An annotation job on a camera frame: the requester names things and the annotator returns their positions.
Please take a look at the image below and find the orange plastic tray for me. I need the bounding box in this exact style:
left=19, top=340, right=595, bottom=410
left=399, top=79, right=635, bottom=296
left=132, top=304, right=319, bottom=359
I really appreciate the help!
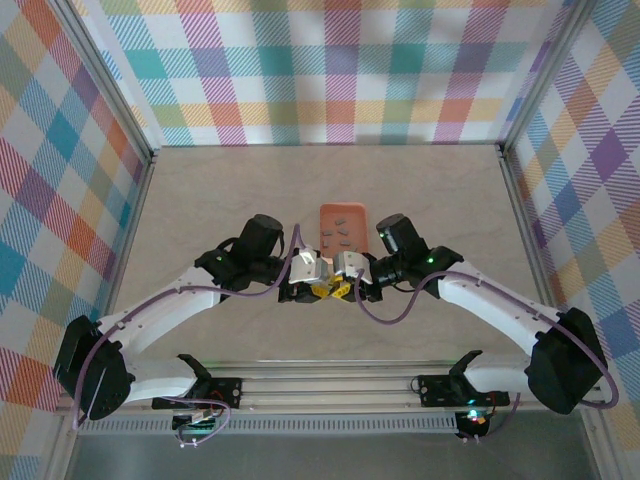
left=318, top=201, right=370, bottom=262

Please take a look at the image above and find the small controller board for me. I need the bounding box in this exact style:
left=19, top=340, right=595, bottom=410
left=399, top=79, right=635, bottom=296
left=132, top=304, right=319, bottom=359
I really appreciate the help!
left=457, top=408, right=490, bottom=437
left=172, top=408, right=219, bottom=432

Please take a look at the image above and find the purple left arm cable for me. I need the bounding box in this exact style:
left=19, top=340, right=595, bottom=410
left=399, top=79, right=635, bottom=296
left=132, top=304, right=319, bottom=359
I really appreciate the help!
left=72, top=223, right=304, bottom=429

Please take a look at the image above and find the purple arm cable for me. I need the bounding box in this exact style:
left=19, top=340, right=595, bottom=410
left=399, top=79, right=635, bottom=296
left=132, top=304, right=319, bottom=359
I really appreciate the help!
left=355, top=269, right=621, bottom=409
left=72, top=223, right=304, bottom=429

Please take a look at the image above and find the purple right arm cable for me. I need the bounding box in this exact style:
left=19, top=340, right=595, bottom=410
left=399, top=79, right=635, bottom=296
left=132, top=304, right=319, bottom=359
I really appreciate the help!
left=355, top=269, right=621, bottom=409

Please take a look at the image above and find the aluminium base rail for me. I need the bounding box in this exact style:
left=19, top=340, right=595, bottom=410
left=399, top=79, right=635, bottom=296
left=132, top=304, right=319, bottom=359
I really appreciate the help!
left=54, top=357, right=609, bottom=417

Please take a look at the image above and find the aluminium side rail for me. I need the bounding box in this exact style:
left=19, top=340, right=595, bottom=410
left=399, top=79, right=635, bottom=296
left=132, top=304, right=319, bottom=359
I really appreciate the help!
left=497, top=144, right=607, bottom=401
left=54, top=149, right=160, bottom=416

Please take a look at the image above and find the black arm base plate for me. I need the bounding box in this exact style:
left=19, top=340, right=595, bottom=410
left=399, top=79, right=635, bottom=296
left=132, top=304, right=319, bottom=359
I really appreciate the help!
left=416, top=373, right=511, bottom=407
left=151, top=375, right=245, bottom=412

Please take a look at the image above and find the grey slotted cable duct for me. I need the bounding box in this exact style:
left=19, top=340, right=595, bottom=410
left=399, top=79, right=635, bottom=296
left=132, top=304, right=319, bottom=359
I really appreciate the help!
left=79, top=417, right=460, bottom=436

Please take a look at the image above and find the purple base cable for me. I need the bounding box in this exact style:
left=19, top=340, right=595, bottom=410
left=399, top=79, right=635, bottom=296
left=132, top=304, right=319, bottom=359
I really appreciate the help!
left=462, top=392, right=524, bottom=444
left=174, top=399, right=232, bottom=450

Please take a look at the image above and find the aluminium corner post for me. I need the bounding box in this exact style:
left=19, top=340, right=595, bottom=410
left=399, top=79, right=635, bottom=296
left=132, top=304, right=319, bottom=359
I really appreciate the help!
left=497, top=0, right=596, bottom=156
left=49, top=0, right=154, bottom=161

